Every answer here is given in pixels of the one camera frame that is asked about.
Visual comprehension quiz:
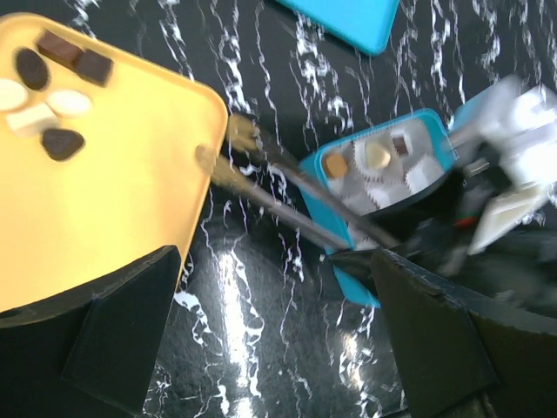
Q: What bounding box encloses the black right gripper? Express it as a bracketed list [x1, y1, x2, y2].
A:
[367, 172, 556, 314]

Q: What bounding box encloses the teal tin lid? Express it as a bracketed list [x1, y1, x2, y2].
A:
[278, 0, 399, 56]

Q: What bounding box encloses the round brown chocolate piece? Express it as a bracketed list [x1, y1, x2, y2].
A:
[323, 152, 349, 179]

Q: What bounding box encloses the cream heart chocolate piece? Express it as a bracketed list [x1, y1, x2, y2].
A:
[365, 142, 391, 170]

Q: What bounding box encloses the orange plastic tray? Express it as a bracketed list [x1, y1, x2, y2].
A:
[1, 13, 228, 311]

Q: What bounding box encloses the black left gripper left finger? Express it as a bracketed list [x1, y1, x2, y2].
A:
[1, 246, 181, 417]

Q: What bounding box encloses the teal tin box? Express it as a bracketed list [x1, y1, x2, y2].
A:
[299, 108, 460, 309]

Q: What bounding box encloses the white paper cup liner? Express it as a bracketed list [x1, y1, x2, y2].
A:
[353, 138, 404, 181]

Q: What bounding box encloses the white square chocolate piece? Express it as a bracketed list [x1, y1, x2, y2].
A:
[6, 103, 59, 137]

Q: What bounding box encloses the white oval chocolate piece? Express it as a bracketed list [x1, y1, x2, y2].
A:
[45, 89, 92, 118]
[0, 78, 29, 112]

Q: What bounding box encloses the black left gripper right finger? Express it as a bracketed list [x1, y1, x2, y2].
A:
[371, 251, 556, 417]

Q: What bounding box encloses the dark triangular chocolate piece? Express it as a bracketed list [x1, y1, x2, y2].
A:
[41, 128, 85, 161]

